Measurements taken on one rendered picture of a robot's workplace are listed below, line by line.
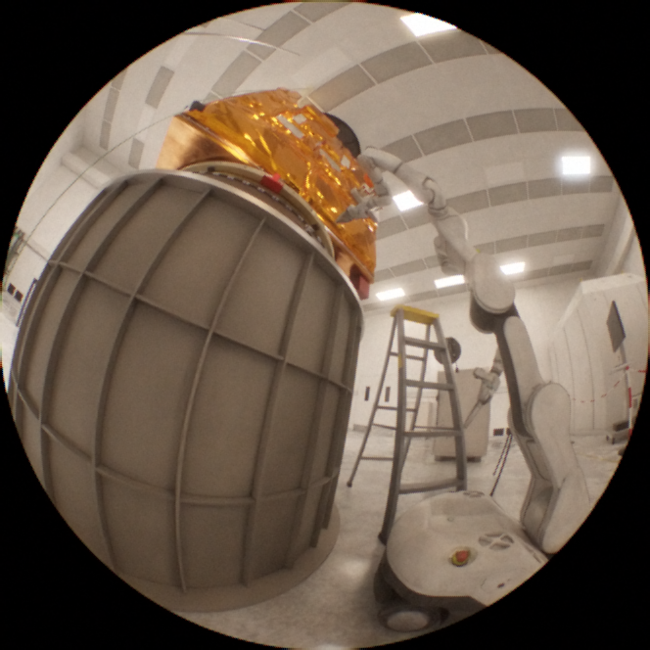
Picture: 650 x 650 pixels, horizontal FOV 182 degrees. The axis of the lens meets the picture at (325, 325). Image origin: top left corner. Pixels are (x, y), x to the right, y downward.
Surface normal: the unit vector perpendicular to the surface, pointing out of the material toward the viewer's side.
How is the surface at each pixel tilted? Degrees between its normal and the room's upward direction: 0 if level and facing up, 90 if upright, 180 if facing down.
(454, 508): 75
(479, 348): 90
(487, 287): 90
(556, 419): 90
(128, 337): 90
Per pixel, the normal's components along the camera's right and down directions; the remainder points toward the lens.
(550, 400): -0.48, -0.43
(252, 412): 0.75, -0.15
